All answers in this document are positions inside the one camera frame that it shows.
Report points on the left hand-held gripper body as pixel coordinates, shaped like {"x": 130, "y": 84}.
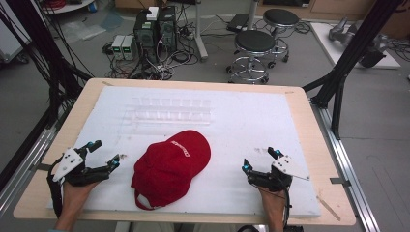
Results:
{"x": 73, "y": 167}

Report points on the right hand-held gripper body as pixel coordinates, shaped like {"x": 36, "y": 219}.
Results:
{"x": 279, "y": 174}

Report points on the person's right hand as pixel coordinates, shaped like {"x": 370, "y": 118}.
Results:
{"x": 273, "y": 201}

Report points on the person's left hand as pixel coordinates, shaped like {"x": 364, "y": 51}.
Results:
{"x": 75, "y": 198}

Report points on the white foam mat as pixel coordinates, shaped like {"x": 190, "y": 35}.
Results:
{"x": 232, "y": 129}

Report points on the red baseball cap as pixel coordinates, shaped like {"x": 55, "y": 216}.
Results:
{"x": 170, "y": 167}

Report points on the grey tape strip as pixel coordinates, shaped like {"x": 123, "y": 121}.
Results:
{"x": 340, "y": 182}

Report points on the clear acrylic compartment rack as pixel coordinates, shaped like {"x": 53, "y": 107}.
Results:
{"x": 169, "y": 111}

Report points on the grey power supply unit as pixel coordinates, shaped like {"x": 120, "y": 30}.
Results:
{"x": 117, "y": 46}
{"x": 129, "y": 47}

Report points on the black round stool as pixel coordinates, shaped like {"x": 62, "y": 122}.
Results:
{"x": 254, "y": 42}
{"x": 281, "y": 17}

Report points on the white floor board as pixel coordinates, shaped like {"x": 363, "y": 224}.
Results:
{"x": 325, "y": 42}

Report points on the black computer tower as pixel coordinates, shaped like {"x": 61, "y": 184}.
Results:
{"x": 145, "y": 35}
{"x": 167, "y": 30}

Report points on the black flat device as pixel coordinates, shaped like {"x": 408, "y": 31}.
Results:
{"x": 238, "y": 22}

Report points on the white round table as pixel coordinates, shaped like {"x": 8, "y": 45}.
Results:
{"x": 69, "y": 6}

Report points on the white box on tower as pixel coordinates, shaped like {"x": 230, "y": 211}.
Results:
{"x": 152, "y": 13}

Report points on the aluminium rail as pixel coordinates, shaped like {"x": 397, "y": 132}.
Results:
{"x": 348, "y": 161}
{"x": 29, "y": 161}

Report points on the black metal frame strut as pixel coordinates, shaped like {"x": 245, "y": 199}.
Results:
{"x": 351, "y": 54}

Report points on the grey metal post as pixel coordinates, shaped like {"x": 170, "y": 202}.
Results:
{"x": 200, "y": 32}

